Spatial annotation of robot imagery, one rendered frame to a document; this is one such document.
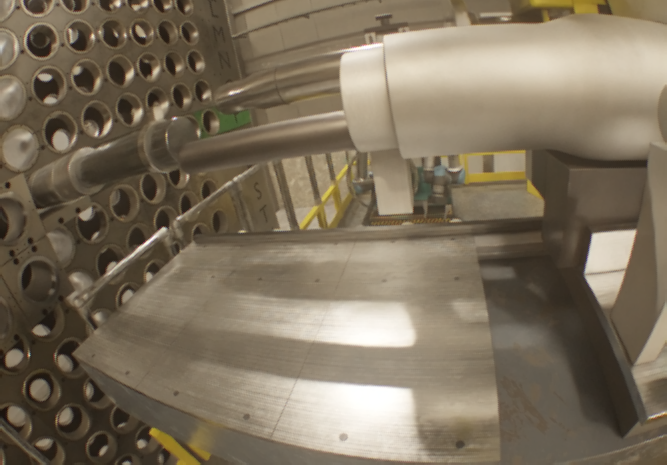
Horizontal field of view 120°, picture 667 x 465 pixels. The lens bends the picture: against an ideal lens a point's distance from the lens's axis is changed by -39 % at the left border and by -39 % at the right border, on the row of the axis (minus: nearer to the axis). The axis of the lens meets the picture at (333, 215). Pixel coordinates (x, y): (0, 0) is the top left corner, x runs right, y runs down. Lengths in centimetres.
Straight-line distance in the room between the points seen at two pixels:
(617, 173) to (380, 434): 62
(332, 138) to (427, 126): 19
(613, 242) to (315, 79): 85
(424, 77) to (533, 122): 19
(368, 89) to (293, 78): 46
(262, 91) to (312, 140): 42
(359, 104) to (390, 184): 25
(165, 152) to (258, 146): 26
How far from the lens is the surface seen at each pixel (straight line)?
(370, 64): 55
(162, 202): 242
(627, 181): 72
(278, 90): 98
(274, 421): 57
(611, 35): 61
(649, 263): 53
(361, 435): 52
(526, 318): 76
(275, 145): 66
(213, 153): 75
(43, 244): 154
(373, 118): 53
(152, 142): 85
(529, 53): 54
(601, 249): 72
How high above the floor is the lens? 140
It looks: 23 degrees down
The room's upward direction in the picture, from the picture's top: 12 degrees counter-clockwise
